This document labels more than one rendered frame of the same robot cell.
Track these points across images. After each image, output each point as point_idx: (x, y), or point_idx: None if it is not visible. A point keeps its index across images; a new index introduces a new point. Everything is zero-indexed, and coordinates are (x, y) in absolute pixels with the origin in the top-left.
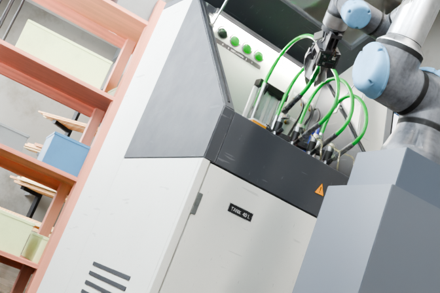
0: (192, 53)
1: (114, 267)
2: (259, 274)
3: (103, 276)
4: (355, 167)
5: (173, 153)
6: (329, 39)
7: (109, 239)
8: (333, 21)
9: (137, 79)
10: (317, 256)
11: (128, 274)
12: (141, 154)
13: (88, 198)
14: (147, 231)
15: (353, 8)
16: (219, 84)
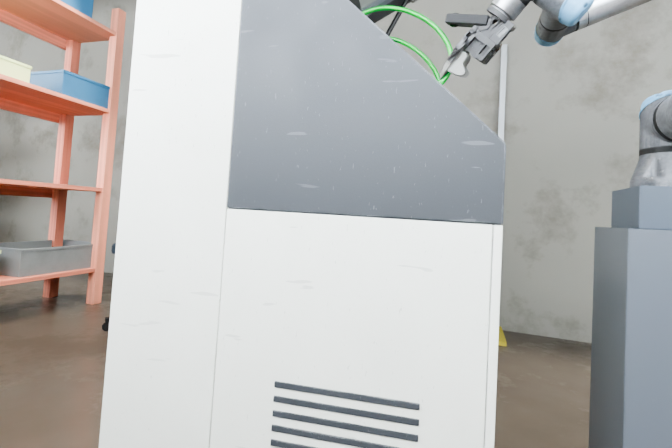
0: (332, 37)
1: (352, 390)
2: None
3: (328, 404)
4: (646, 203)
5: (403, 212)
6: (507, 31)
7: (294, 345)
8: (518, 8)
9: (154, 61)
10: (657, 309)
11: (407, 400)
12: (288, 205)
13: (153, 274)
14: (417, 336)
15: (590, 2)
16: (463, 105)
